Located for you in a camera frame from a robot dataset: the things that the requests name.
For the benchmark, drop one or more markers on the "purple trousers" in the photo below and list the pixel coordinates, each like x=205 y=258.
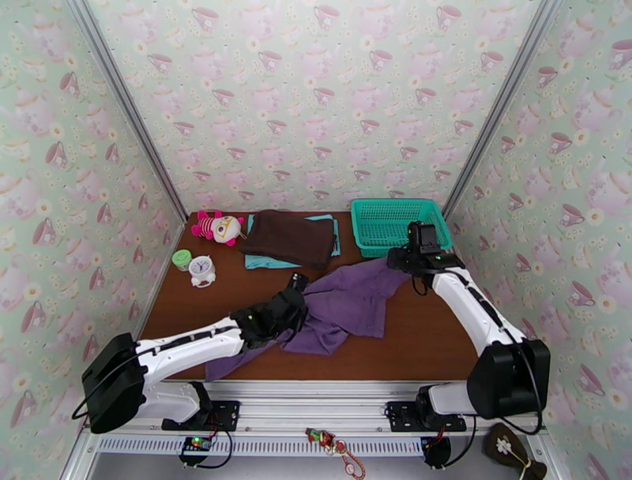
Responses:
x=345 y=301

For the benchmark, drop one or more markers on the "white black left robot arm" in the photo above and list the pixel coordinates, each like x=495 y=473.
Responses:
x=197 y=345

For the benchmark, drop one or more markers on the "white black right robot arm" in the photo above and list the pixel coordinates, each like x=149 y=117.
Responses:
x=464 y=301

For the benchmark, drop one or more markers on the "teal folded trousers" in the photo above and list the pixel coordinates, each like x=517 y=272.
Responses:
x=261 y=262

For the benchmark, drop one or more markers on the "brown folded trousers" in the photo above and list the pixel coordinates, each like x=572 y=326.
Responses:
x=291 y=237

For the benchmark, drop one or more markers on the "teal plastic basket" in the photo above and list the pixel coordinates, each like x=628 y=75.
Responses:
x=385 y=222

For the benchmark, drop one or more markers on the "white alarm clock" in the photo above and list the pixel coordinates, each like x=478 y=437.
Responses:
x=200 y=266

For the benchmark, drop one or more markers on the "pink white plush doll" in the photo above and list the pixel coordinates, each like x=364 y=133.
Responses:
x=224 y=229

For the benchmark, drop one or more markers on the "green lidded jar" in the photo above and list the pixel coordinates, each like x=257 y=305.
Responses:
x=181 y=257

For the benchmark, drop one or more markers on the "colourful charm toy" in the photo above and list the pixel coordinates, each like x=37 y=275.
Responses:
x=321 y=436

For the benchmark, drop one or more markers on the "black controller board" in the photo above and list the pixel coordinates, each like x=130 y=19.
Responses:
x=195 y=444
x=437 y=451

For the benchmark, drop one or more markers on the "brown flower pouch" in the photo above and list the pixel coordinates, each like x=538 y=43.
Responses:
x=503 y=444

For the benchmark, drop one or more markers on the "aluminium base frame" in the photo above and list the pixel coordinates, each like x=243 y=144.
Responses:
x=306 y=399

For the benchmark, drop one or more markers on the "aluminium frame post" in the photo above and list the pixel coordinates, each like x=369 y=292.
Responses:
x=503 y=98
x=123 y=98

